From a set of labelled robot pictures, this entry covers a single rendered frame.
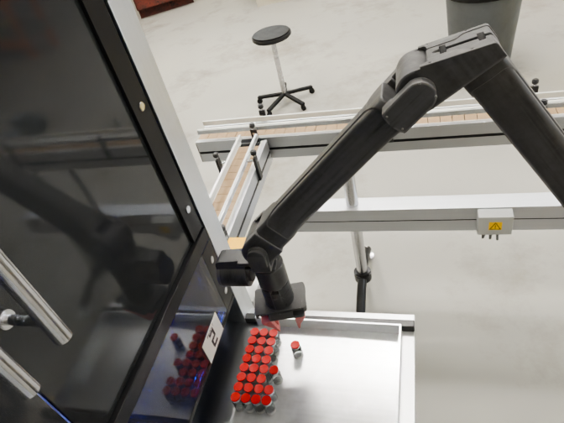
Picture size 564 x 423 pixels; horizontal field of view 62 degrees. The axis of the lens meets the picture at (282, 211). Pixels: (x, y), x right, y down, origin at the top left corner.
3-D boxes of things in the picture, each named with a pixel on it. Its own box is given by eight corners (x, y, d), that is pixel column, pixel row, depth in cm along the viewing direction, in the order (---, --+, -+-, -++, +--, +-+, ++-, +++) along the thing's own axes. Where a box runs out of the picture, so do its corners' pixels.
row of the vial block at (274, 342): (254, 414, 97) (248, 403, 94) (274, 339, 110) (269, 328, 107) (264, 415, 97) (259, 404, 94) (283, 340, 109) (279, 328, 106)
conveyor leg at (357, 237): (352, 286, 219) (330, 152, 171) (354, 272, 226) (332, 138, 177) (372, 287, 217) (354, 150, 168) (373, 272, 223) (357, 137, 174)
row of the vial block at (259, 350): (244, 412, 98) (238, 402, 95) (264, 338, 111) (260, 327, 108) (254, 414, 97) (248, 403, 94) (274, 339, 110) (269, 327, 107)
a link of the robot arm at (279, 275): (279, 270, 83) (284, 247, 87) (242, 271, 84) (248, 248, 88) (286, 295, 87) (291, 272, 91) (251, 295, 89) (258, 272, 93)
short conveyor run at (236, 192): (223, 310, 125) (205, 272, 115) (171, 309, 129) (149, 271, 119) (276, 159, 174) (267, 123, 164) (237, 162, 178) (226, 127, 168)
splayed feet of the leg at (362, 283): (352, 333, 209) (348, 314, 200) (360, 252, 245) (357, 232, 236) (369, 334, 207) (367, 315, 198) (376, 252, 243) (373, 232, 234)
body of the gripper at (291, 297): (257, 295, 97) (248, 271, 92) (305, 287, 96) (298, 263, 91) (256, 321, 92) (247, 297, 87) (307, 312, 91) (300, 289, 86)
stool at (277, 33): (313, 82, 405) (301, 13, 367) (317, 108, 369) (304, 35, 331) (258, 94, 411) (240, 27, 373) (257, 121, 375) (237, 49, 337)
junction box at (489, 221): (477, 235, 177) (478, 217, 172) (475, 226, 181) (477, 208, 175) (511, 235, 174) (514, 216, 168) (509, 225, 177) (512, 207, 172)
